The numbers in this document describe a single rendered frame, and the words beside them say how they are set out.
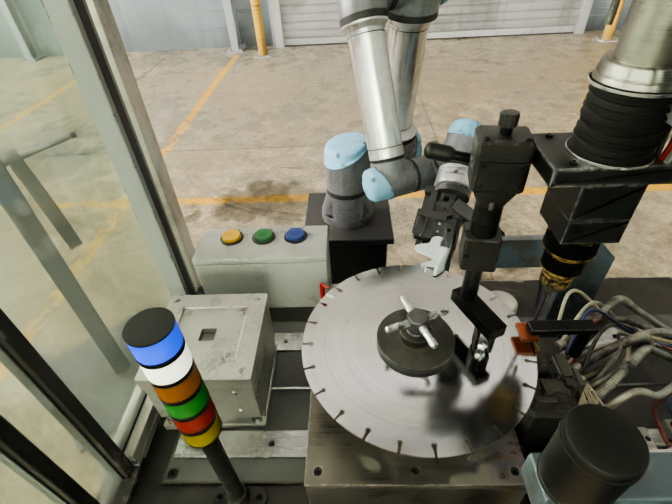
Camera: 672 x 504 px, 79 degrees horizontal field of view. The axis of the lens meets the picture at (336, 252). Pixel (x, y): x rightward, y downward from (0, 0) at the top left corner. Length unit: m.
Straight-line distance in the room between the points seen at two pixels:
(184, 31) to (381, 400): 6.54
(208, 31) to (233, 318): 6.17
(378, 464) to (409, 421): 0.11
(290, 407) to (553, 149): 0.58
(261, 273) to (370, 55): 0.49
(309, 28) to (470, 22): 2.19
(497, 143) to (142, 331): 0.38
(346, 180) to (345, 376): 0.62
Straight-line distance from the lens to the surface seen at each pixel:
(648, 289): 1.16
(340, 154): 1.05
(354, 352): 0.60
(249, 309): 0.74
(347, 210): 1.12
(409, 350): 0.59
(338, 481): 0.63
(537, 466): 0.45
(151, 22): 6.99
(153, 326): 0.40
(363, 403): 0.56
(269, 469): 0.75
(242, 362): 0.67
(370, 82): 0.87
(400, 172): 0.89
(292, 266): 0.85
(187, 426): 0.50
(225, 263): 0.87
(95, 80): 0.67
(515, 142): 0.45
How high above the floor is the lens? 1.43
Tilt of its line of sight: 40 degrees down
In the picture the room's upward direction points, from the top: 3 degrees counter-clockwise
